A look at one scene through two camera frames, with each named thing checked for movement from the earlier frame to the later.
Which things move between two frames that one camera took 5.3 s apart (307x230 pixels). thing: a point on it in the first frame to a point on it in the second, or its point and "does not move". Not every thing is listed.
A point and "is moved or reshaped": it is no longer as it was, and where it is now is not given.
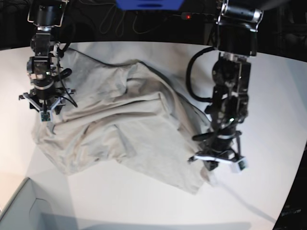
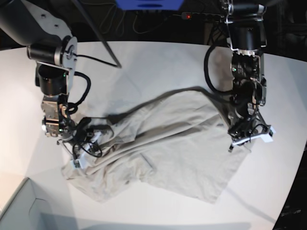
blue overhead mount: [149, 5] does not move
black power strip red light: [198, 16] does not move
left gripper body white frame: [45, 115] to [79, 161]
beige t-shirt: [125, 120] is moved or reshaped
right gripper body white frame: [239, 165] to [253, 132]
